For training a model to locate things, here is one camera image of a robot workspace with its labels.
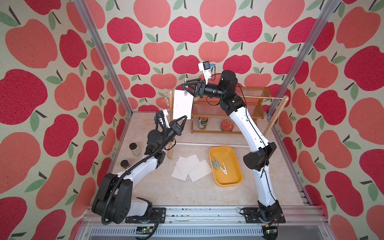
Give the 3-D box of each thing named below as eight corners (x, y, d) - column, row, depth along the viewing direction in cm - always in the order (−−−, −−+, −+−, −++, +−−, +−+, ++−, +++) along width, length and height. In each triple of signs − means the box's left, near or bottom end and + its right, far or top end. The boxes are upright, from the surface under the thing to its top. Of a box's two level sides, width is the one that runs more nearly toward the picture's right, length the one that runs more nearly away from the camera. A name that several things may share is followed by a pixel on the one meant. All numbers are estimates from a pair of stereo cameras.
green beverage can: (198, 131, 111) (199, 120, 102) (198, 127, 114) (199, 117, 105) (206, 131, 111) (207, 120, 102) (206, 127, 114) (207, 117, 105)
